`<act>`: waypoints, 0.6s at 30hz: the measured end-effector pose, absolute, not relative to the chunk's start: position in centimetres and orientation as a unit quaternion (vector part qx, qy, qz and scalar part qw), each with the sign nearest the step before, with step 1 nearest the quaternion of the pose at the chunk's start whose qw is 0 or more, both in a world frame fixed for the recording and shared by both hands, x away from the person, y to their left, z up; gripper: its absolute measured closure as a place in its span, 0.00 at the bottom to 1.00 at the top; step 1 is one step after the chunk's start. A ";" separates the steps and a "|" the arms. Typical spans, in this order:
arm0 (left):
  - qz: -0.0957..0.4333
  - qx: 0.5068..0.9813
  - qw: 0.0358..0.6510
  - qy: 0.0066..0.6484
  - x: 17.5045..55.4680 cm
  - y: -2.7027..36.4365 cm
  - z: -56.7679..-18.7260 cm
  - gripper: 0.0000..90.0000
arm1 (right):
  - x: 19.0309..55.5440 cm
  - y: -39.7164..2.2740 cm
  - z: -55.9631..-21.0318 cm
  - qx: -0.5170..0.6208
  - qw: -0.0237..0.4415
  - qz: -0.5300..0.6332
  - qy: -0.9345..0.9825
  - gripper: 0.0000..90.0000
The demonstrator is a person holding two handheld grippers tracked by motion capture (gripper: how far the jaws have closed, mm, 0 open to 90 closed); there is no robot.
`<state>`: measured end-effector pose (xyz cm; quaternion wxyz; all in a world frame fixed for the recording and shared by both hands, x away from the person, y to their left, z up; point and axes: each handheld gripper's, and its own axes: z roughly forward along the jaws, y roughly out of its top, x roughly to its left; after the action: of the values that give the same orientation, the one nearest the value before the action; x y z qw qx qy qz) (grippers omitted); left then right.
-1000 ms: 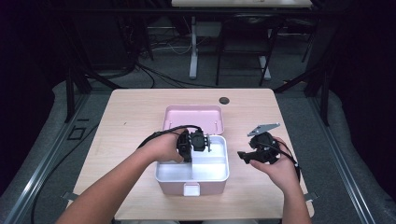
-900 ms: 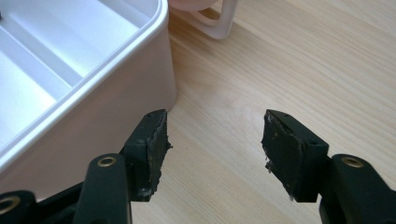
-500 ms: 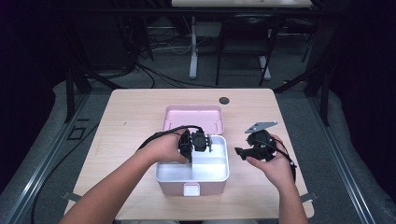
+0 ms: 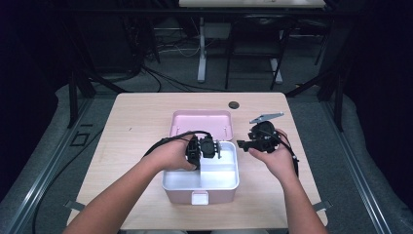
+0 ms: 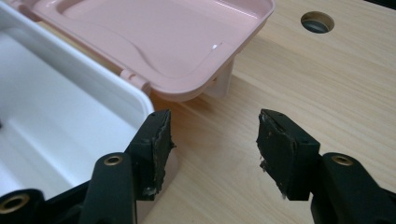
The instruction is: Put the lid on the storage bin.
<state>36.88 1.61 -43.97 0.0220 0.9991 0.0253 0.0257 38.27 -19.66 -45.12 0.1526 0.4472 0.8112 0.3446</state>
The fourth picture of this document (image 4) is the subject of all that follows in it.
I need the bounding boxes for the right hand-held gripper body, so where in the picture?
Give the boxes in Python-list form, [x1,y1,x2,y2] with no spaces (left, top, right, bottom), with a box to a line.
[247,111,285,154]

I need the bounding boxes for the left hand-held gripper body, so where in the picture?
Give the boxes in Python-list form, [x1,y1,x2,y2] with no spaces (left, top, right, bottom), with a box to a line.
[186,133,223,171]

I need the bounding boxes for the pink storage box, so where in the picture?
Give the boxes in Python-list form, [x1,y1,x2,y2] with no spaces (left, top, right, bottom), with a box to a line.
[162,109,241,206]

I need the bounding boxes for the white divided tray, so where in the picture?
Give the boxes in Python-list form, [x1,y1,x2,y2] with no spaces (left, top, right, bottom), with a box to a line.
[162,140,241,191]

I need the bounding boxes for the person's right hand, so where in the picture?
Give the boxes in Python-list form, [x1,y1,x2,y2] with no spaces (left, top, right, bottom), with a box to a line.
[247,129,298,183]

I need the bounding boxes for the person's left hand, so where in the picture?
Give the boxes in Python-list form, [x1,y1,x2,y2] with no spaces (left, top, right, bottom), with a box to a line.
[142,135,198,174]

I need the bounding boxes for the black metal stand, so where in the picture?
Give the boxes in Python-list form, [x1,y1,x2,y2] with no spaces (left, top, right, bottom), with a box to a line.
[66,19,131,130]
[285,16,345,133]

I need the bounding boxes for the white-legged desk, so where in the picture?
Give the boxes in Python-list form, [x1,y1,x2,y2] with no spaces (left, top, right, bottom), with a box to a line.
[178,0,325,85]

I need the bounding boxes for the black chair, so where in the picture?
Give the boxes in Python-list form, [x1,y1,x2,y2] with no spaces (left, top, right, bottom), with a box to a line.
[224,14,298,92]

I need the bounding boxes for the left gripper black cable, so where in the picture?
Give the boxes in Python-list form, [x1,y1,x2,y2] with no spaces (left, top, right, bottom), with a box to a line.
[142,130,212,158]

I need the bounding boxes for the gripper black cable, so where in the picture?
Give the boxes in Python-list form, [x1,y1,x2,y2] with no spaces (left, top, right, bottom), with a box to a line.
[142,130,212,158]
[269,128,300,178]

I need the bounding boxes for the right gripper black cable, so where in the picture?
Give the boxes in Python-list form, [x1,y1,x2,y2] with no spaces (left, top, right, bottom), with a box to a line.
[269,128,300,178]

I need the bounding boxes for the bundle of black cables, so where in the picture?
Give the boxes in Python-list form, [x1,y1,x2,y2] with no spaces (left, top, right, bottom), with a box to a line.
[142,64,228,94]

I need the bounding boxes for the grey metal table bracket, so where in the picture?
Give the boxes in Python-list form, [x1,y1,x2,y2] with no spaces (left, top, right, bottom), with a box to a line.
[313,200,333,213]
[63,200,86,213]

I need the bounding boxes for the grey metal rail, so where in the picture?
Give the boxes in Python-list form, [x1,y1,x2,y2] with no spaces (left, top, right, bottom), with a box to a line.
[319,97,394,234]
[3,97,94,234]

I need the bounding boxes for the long black cable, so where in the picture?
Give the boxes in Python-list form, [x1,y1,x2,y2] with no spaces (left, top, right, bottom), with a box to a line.
[32,129,104,234]

